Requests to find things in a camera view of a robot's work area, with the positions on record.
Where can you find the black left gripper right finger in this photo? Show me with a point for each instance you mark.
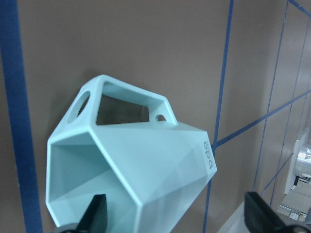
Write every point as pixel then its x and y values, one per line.
pixel 260 218

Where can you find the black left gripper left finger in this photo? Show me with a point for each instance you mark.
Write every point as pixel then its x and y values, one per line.
pixel 94 219

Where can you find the mint geometric cup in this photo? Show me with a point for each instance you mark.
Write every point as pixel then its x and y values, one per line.
pixel 151 172

